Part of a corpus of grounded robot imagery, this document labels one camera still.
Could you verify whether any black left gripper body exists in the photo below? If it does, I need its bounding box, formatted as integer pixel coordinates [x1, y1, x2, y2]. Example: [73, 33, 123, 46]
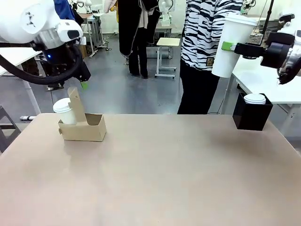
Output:
[43, 43, 83, 86]

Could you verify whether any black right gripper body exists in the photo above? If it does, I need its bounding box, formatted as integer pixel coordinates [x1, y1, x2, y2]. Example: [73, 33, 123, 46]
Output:
[260, 32, 295, 69]

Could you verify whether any black square box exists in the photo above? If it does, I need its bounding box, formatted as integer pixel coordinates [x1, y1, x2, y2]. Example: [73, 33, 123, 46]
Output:
[232, 92, 274, 131]

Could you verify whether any person in blue top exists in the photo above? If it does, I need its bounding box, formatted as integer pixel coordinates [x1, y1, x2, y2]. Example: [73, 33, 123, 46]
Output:
[53, 0, 76, 22]

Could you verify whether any person in black clothes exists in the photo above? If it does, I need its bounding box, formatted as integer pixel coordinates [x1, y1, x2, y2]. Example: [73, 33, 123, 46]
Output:
[116, 0, 161, 80]

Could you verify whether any person in zebra hoodie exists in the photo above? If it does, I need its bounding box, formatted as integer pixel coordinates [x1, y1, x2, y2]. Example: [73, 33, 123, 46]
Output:
[177, 0, 243, 115]

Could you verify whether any large white side table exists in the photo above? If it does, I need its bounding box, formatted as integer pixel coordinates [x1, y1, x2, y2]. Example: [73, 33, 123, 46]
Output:
[221, 55, 301, 137]

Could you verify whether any tall white paper cup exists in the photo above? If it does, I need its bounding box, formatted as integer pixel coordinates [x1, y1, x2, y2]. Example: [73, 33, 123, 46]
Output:
[211, 12, 258, 79]

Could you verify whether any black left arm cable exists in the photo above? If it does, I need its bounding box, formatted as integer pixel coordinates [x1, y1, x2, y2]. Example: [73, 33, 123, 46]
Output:
[0, 44, 82, 86]

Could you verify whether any small beige-top rolling table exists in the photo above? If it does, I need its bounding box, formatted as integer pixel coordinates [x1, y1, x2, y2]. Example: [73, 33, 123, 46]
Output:
[154, 37, 182, 80]

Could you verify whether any black floor stand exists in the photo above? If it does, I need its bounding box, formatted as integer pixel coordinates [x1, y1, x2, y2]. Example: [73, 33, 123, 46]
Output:
[0, 105, 22, 154]

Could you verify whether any white background workbench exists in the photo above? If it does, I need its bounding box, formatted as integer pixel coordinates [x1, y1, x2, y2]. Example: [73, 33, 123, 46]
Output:
[77, 13, 106, 58]

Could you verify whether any brown cardboard cup carrier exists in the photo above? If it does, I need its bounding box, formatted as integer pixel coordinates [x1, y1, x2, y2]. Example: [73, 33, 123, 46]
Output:
[58, 87, 107, 142]

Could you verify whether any black upright stand pole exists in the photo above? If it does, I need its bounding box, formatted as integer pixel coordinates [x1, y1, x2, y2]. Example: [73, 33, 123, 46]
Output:
[261, 0, 275, 46]

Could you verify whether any white lidded paper cup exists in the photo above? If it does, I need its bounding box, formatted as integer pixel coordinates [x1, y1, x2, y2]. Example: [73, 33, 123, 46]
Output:
[53, 97, 78, 126]

